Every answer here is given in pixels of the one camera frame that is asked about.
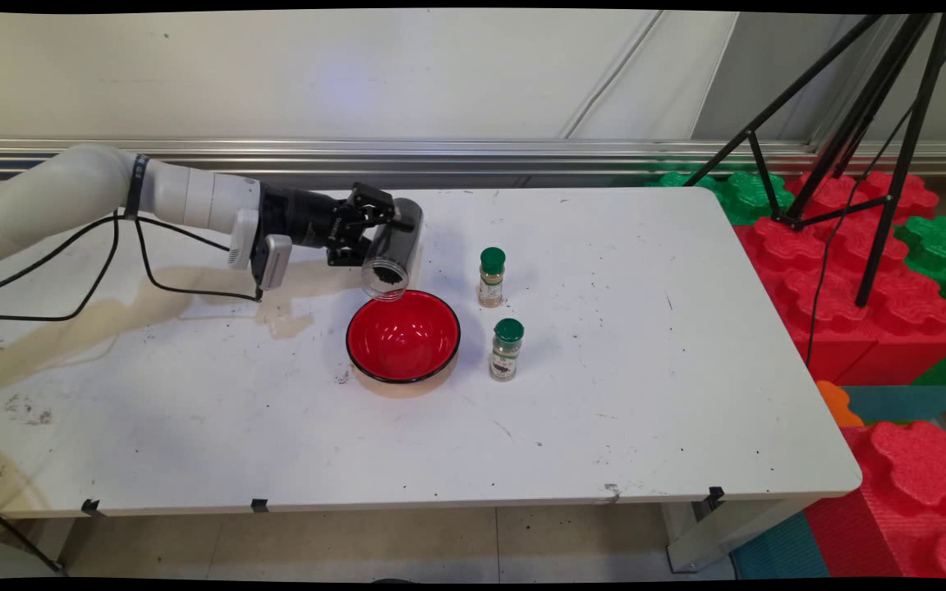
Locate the clear jar with black beads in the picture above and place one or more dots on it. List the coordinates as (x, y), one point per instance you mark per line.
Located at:
(397, 246)

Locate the black tripod stand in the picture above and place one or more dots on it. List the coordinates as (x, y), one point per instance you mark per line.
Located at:
(910, 144)

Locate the green-capped spice bottle dark flakes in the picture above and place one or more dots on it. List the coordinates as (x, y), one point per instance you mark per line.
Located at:
(506, 353)

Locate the aluminium wall rail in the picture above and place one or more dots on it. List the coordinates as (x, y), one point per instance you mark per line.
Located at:
(522, 154)

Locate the red bowl with black rim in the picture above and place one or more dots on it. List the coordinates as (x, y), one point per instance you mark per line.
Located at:
(403, 341)

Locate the green-capped spice bottle pale powder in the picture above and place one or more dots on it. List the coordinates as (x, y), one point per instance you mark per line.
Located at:
(491, 283)

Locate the green foam block beside rail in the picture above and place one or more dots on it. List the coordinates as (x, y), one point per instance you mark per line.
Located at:
(748, 197)

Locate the white metal table leg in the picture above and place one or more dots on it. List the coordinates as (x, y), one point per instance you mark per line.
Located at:
(711, 538)

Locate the black table edge clip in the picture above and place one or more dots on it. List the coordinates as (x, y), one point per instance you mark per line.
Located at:
(91, 506)
(259, 505)
(714, 496)

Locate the large red foam block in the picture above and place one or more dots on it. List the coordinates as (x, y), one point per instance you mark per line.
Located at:
(842, 320)

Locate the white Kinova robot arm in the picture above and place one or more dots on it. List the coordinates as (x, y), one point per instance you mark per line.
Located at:
(71, 185)

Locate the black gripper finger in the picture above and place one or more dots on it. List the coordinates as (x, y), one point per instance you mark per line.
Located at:
(370, 205)
(350, 250)

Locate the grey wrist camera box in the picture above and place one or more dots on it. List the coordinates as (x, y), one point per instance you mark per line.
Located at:
(273, 261)

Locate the orange foam piece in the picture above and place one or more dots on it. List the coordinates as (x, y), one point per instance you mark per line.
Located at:
(836, 402)

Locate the teal foam mat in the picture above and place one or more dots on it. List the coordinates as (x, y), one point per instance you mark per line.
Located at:
(781, 552)
(900, 404)

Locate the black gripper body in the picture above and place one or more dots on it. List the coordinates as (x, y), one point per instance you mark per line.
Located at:
(300, 217)

